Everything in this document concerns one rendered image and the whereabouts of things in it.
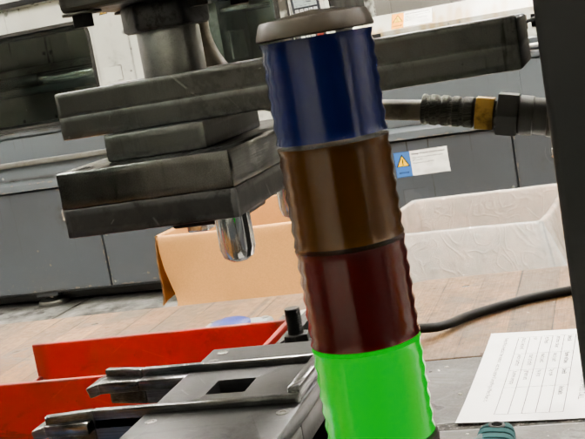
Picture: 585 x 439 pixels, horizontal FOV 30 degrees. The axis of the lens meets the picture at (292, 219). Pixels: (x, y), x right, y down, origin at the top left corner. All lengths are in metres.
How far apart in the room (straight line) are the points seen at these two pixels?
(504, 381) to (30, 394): 0.38
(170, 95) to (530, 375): 0.41
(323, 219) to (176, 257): 2.74
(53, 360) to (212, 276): 2.04
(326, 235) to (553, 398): 0.51
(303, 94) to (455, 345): 0.67
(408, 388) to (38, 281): 5.82
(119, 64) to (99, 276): 1.14
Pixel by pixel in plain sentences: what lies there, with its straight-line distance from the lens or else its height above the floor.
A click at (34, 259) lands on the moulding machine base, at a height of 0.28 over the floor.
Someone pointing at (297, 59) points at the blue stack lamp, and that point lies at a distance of 0.35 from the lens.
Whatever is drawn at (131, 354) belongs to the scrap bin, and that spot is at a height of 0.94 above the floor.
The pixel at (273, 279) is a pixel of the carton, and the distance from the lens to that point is 2.98.
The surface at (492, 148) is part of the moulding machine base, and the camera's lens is 5.15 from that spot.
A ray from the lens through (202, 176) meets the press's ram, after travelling 0.57.
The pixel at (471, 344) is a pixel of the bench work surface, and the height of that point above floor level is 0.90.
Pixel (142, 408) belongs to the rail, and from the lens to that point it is 0.68.
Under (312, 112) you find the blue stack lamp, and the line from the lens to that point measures 0.35.
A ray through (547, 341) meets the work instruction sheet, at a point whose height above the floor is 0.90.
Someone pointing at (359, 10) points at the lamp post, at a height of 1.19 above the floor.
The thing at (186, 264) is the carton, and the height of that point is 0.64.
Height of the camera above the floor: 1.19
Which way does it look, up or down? 9 degrees down
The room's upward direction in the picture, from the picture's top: 10 degrees counter-clockwise
